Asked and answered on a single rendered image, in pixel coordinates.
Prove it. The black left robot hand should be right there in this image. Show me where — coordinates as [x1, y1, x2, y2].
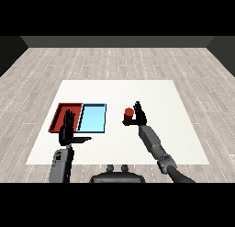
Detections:
[58, 109, 93, 147]

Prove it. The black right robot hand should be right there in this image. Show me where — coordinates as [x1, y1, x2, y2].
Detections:
[122, 100, 148, 128]

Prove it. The small red can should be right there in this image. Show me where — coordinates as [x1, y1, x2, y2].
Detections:
[123, 107, 135, 122]

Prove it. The shallow red box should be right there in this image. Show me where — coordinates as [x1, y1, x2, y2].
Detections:
[48, 102, 84, 134]

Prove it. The shallow light blue box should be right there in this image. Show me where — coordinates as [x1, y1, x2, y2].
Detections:
[75, 103, 107, 134]

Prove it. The dark grey robot body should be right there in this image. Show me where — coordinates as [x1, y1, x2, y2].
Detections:
[89, 164, 147, 184]

